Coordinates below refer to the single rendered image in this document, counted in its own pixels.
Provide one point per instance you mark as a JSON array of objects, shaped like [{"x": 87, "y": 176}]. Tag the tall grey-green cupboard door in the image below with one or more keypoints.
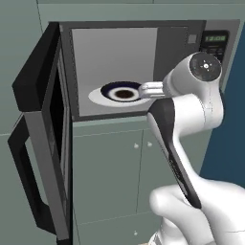
[
  {"x": 12, "y": 204},
  {"x": 16, "y": 48}
]

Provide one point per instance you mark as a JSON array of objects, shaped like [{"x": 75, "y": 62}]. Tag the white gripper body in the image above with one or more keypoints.
[{"x": 152, "y": 89}]

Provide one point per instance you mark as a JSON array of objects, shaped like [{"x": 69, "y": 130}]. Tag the grey-green drawer front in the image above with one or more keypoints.
[{"x": 115, "y": 231}]

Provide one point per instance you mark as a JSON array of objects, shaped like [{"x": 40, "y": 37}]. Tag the pale round cupboard knob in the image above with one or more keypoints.
[
  {"x": 136, "y": 145},
  {"x": 149, "y": 144}
]

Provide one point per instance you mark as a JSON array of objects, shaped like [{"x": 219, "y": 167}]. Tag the white microwave turntable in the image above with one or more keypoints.
[{"x": 95, "y": 96}]

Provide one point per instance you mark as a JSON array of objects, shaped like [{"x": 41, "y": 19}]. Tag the black and silver microwave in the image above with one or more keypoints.
[{"x": 115, "y": 54}]

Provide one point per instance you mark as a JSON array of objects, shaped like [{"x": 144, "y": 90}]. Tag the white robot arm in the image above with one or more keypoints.
[{"x": 197, "y": 105}]

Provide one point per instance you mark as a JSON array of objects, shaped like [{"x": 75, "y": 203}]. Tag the pale round drawer knob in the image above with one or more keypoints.
[{"x": 135, "y": 233}]

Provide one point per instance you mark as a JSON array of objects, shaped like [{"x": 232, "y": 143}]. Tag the black microwave door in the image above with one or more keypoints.
[{"x": 38, "y": 70}]

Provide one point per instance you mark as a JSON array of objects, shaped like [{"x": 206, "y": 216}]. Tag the dark blue bowl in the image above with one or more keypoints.
[{"x": 122, "y": 92}]

